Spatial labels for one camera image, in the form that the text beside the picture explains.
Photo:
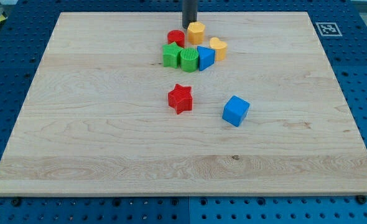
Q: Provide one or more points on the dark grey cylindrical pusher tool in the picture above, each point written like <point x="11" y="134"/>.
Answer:
<point x="189" y="12"/>

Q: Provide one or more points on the green star block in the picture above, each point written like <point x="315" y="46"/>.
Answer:
<point x="171" y="55"/>

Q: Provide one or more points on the red star block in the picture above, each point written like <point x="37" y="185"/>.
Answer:
<point x="180" y="98"/>

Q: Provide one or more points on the yellow hexagon block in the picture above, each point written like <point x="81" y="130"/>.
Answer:
<point x="196" y="33"/>

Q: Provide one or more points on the red cylinder block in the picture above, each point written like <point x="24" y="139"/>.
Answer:
<point x="176" y="36"/>

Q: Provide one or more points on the green cylinder block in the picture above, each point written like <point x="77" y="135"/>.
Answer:
<point x="189" y="59"/>

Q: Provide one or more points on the yellow heart block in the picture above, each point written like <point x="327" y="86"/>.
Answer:
<point x="220" y="48"/>

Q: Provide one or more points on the blue triangle block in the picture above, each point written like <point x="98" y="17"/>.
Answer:
<point x="206" y="57"/>

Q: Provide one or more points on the blue cube block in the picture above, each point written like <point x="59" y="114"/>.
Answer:
<point x="235" y="110"/>

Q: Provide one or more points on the white fiducial marker tag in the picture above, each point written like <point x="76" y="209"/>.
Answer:
<point x="328" y="29"/>

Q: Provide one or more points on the light wooden board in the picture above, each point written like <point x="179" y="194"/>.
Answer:
<point x="96" y="120"/>

